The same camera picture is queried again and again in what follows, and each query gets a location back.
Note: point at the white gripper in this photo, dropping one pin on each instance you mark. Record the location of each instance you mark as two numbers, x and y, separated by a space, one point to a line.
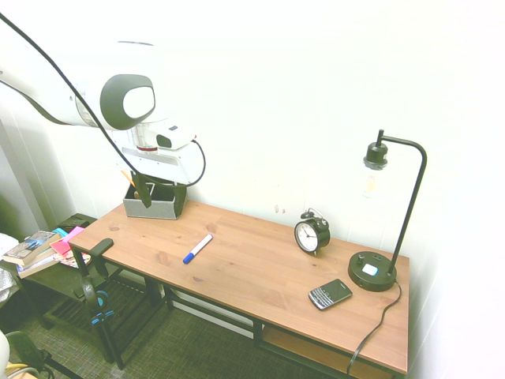
173 163

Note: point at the white marker with blue cap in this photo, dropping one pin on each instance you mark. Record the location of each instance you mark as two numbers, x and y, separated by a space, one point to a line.
198 248

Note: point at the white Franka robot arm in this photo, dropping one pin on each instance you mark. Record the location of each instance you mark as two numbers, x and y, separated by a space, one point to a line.
118 100

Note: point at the grey fabric pen holder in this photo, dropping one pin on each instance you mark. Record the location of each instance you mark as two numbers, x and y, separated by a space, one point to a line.
152 207

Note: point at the orange pencil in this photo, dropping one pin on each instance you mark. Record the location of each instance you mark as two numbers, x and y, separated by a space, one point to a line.
128 177

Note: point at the pink sticky note pad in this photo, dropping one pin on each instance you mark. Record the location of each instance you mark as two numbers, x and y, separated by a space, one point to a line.
67 242

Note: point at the black and blue headphones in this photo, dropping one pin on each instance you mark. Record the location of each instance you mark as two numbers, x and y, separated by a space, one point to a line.
94 300

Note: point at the paperback book with photo cover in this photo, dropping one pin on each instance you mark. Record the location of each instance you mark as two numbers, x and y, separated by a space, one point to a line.
31 245

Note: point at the dark low side table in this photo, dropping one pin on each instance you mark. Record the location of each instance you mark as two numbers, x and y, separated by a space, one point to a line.
47 280

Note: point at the tan book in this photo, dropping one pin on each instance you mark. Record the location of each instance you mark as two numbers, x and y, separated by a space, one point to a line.
37 267

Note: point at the black twin-bell alarm clock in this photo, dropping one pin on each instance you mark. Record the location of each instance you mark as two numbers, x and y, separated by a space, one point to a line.
309 235

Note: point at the wooden desk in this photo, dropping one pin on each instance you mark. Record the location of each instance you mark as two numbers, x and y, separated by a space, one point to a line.
118 347

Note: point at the black keypad smartphone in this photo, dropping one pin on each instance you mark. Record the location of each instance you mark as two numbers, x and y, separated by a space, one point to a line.
330 294

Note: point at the clear lamp light bulb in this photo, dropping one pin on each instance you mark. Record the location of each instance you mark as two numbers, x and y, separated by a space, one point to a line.
369 185

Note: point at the black desk lamp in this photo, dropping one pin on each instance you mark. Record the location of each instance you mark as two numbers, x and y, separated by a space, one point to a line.
371 272

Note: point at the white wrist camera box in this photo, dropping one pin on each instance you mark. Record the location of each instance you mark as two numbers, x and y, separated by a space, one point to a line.
173 137

